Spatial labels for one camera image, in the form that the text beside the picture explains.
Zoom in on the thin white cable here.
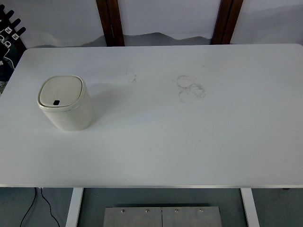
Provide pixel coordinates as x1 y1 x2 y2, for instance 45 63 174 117
3 48 15 70

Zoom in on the grey metal plate with screws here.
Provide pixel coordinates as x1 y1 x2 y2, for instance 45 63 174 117
103 206 222 227

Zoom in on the white table leg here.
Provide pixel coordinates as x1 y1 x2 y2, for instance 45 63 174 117
241 188 260 227
65 188 84 227

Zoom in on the robot hand black white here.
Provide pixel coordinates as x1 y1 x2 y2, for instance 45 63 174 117
0 4 27 66

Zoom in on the landscape print screen panel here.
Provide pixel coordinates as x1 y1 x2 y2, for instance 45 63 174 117
230 0 303 47
117 0 221 46
4 0 107 49

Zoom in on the cream plastic trash bin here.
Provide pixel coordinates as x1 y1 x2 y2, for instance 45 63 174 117
36 75 93 131

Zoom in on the thin black cable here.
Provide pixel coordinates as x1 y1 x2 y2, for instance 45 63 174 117
40 188 60 227
19 188 37 227

